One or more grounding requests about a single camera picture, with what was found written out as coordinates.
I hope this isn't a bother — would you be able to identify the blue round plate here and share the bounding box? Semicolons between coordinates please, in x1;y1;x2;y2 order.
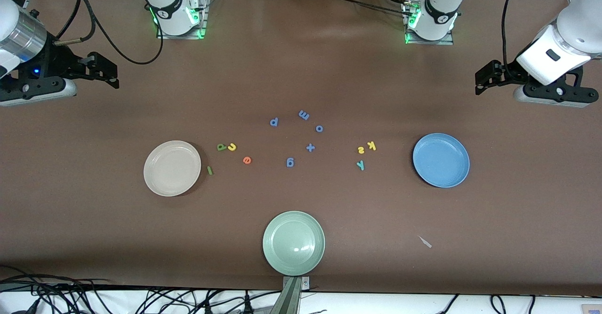
412;133;470;188

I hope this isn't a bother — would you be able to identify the beige brown round plate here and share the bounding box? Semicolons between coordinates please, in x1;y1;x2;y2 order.
143;141;202;197

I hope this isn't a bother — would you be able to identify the brown table cover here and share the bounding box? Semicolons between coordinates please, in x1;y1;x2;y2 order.
0;0;602;297

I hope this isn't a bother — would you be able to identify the pale green round plate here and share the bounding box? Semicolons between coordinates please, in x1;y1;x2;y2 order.
262;211;326;276

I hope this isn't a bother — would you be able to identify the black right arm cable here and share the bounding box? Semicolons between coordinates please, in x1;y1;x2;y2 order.
54;0;164;65

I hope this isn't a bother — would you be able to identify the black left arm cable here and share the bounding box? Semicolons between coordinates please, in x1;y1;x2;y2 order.
501;0;523;70

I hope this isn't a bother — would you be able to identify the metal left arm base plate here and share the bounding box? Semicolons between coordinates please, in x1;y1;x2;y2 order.
404;27;455;46

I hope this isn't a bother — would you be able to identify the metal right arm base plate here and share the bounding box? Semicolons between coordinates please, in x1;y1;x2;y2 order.
155;0;210;40

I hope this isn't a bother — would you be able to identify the black cable to arm base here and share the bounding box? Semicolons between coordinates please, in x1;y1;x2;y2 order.
329;0;417;17

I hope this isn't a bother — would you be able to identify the metal camera post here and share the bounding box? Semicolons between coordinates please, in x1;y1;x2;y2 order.
276;276;310;314

